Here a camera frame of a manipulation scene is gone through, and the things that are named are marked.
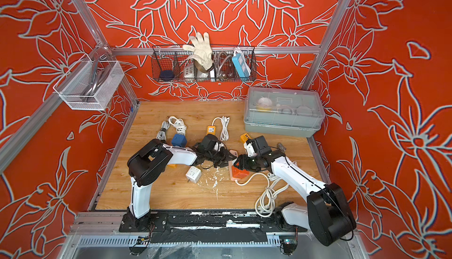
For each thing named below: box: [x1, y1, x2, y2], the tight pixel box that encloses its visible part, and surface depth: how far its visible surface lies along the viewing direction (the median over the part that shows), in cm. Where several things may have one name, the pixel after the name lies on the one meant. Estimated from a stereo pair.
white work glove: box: [182, 31, 214, 73], surface depth 90 cm
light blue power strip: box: [231, 52, 252, 78], surface depth 89 cm
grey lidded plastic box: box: [243, 87, 326, 138], surface depth 94 cm
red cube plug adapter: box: [231, 165, 250, 179], surface depth 81 cm
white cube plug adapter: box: [185, 165, 202, 184], surface depth 84 cm
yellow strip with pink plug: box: [240, 133, 252, 144], surface depth 100 cm
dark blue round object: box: [160, 70, 175, 82], surface depth 102 cm
